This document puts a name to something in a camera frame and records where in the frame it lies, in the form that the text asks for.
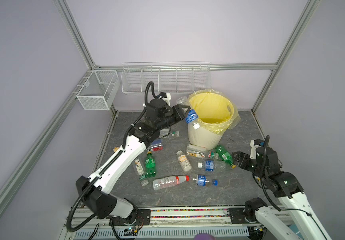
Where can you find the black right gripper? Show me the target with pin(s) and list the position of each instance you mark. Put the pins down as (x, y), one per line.
(246, 157)

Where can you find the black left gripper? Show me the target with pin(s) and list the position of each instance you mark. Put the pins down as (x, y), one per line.
(178, 112)

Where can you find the green bottle yellow cap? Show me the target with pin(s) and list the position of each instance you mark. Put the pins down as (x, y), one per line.
(225, 155)

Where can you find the clear bottle blue label white cap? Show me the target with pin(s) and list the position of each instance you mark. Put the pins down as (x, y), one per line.
(211, 166)

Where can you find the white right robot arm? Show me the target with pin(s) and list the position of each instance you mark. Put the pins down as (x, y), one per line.
(283, 192)

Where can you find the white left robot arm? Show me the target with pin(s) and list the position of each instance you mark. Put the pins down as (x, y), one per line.
(95, 191)

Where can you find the white ribbed trash bin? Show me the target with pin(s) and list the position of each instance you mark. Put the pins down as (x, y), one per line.
(202, 137)

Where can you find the yellow bin liner bag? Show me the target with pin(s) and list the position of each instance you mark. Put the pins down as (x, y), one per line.
(216, 112)

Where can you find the clear bottle far green cap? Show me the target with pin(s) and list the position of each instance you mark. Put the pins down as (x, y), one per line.
(166, 133)

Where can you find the small bottle blue red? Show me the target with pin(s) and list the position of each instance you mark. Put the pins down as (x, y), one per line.
(157, 145)

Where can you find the clear square bottle green cap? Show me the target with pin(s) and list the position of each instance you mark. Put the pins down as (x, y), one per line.
(201, 152)

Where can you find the white bottle orange label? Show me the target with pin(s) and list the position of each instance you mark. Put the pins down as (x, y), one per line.
(183, 161)

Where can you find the clear bottle white green cap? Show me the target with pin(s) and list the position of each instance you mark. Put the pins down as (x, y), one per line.
(141, 172)

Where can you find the clear bottle red cap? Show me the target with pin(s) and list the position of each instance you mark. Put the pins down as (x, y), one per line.
(168, 182)

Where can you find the white mesh box basket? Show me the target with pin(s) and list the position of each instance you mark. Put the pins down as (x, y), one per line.
(99, 90)

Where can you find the purple object bottom edge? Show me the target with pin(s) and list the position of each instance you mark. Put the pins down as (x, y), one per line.
(204, 236)

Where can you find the white wire shelf basket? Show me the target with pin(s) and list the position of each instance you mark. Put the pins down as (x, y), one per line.
(171, 77)

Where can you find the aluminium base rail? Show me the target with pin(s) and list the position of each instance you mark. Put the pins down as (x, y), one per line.
(174, 223)

